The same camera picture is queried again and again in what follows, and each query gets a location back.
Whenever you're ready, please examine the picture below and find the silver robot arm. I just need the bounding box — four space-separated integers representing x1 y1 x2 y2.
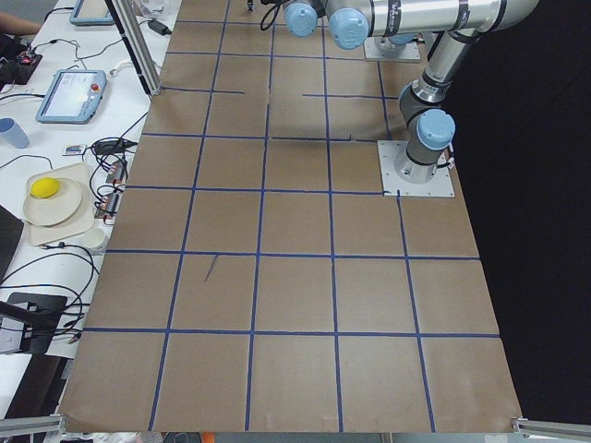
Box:
321 0 537 185
259 1 420 51

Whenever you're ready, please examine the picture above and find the upper usb hub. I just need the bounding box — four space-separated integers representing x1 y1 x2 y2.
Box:
105 158 127 185

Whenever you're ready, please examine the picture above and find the usb hub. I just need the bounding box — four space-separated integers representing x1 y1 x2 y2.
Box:
105 158 127 185
94 191 123 220

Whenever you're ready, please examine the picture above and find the lower usb hub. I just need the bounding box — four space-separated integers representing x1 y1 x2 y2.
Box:
94 191 123 220

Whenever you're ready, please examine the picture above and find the white paper cup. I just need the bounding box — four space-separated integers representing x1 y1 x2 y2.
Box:
82 228 109 255

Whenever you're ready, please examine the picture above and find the black power adapter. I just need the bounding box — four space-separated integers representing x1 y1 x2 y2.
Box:
148 18 172 36

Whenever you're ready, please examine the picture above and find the small white card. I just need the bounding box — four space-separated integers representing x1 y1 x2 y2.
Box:
62 144 87 156

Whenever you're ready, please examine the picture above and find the beige plate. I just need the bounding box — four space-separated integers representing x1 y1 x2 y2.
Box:
23 178 82 226

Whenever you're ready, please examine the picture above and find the yellow lemon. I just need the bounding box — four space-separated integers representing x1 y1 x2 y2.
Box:
30 177 60 199

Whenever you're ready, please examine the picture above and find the near blue teach pendant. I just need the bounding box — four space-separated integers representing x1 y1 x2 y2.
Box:
36 69 107 125

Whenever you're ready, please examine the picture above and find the blue teach pendant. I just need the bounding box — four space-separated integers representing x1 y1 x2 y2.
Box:
69 0 115 26
36 69 107 125

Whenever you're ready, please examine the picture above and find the beige tray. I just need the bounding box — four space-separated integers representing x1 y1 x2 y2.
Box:
23 162 94 246

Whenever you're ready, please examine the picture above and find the far blue teach pendant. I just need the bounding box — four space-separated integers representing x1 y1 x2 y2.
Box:
69 0 115 26

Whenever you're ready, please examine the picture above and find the light blue cup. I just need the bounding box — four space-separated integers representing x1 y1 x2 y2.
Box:
0 117 30 149

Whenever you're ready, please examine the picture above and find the black electronics box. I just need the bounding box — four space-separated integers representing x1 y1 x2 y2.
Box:
0 53 42 87

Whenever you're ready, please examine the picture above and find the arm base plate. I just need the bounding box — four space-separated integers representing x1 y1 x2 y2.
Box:
377 140 454 198
364 37 421 64

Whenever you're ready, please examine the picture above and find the aluminium frame post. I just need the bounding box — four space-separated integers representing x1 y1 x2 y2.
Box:
105 0 161 96

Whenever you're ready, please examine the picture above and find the black camera stand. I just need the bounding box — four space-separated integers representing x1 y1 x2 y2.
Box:
1 292 67 354

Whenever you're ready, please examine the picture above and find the right aluminium frame rail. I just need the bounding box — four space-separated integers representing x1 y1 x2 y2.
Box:
512 418 591 442

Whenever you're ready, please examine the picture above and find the aluminium frame rail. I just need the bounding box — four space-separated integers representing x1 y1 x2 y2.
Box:
512 418 591 442
1 414 63 437

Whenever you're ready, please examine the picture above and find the left aluminium frame rail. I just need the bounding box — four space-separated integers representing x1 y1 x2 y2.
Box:
1 414 63 437

